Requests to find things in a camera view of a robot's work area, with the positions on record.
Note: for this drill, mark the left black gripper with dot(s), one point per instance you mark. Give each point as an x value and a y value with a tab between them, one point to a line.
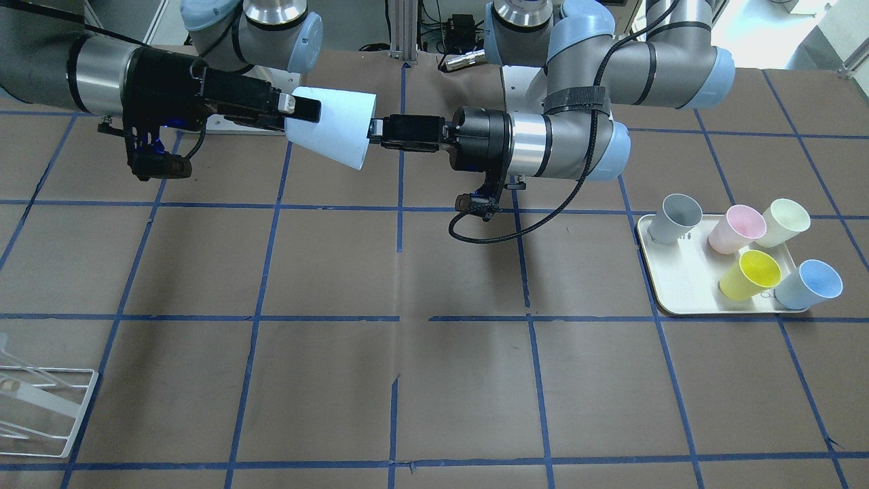
483	139

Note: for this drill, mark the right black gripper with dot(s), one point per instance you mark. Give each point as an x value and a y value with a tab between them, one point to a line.
165	85

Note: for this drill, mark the light blue ikea cup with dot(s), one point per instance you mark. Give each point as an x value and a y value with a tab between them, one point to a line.
341	132

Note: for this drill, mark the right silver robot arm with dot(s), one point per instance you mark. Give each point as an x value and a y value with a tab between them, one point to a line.
52	57

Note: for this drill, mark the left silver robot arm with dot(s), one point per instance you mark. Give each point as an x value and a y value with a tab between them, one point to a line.
566	130

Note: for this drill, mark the grey cup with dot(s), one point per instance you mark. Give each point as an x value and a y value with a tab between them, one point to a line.
678	215

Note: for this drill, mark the beige cup tray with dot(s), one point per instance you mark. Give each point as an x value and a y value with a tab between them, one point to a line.
685	276

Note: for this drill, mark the pink cup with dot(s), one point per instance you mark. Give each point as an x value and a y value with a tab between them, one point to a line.
737	228

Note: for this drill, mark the yellow cup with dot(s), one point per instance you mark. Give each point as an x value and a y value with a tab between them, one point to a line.
753	272

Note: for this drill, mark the pale green cup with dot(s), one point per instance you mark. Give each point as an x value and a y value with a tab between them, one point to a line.
784	219

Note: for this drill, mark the white wire cup rack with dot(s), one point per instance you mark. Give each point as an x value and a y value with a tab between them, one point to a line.
43	408

